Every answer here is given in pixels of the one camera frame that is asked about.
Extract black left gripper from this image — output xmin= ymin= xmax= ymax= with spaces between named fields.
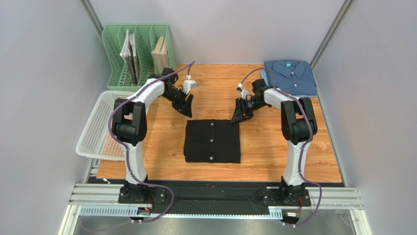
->
xmin=162 ymin=88 xmax=195 ymax=118

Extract black long sleeve shirt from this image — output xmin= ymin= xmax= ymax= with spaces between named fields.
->
xmin=184 ymin=119 xmax=241 ymax=164

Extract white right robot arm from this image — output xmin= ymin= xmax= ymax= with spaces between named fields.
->
xmin=231 ymin=79 xmax=317 ymax=205

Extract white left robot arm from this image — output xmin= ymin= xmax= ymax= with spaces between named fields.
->
xmin=108 ymin=68 xmax=198 ymax=201

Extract folded light blue shirt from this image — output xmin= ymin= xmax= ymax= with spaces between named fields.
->
xmin=260 ymin=70 xmax=318 ymax=98

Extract tan books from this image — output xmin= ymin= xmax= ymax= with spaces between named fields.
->
xmin=151 ymin=37 xmax=169 ymax=74

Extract folded blue checkered shirt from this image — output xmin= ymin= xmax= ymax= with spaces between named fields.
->
xmin=263 ymin=59 xmax=317 ymax=97

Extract grey magazines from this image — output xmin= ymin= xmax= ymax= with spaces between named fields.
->
xmin=119 ymin=29 xmax=140 ymax=86

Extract green file organizer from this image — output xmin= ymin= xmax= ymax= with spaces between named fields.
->
xmin=101 ymin=24 xmax=176 ymax=92

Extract white plastic basket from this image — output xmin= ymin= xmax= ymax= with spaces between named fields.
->
xmin=75 ymin=91 xmax=133 ymax=161

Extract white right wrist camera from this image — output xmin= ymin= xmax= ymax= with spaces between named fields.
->
xmin=236 ymin=83 xmax=250 ymax=100

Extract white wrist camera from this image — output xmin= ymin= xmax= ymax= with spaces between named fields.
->
xmin=182 ymin=75 xmax=198 ymax=94
xmin=236 ymin=83 xmax=250 ymax=100

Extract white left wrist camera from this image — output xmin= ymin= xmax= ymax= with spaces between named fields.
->
xmin=182 ymin=75 xmax=198 ymax=94

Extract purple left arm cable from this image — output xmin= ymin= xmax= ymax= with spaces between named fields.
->
xmin=108 ymin=61 xmax=196 ymax=224

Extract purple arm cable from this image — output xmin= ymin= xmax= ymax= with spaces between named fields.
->
xmin=108 ymin=61 xmax=196 ymax=224
xmin=239 ymin=68 xmax=323 ymax=228

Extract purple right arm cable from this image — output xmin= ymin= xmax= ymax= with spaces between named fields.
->
xmin=239 ymin=68 xmax=323 ymax=228

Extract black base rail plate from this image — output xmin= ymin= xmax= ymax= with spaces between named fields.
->
xmin=92 ymin=180 xmax=339 ymax=215

